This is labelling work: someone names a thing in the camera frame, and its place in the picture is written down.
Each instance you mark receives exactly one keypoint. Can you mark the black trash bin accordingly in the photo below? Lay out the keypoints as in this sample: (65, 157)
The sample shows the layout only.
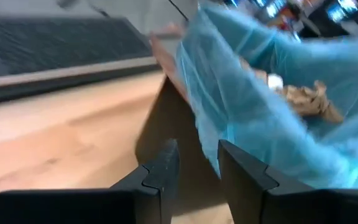
(172, 130)

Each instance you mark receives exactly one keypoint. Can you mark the blue plastic trash bag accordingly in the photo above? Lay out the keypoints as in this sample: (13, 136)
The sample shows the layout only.
(244, 109)

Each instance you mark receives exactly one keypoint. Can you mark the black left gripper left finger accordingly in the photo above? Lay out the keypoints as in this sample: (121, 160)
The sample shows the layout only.
(73, 208)

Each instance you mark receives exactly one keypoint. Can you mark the brown paper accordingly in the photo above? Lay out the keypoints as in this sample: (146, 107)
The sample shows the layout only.
(309, 101)

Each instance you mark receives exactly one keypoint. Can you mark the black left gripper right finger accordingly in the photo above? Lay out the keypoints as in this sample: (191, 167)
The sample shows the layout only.
(306, 205)

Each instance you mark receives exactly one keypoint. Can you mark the black aluminium table frame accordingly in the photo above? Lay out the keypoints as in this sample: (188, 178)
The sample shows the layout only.
(57, 81)

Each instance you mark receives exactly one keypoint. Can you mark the white tissue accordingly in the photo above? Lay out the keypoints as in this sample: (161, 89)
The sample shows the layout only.
(275, 82)

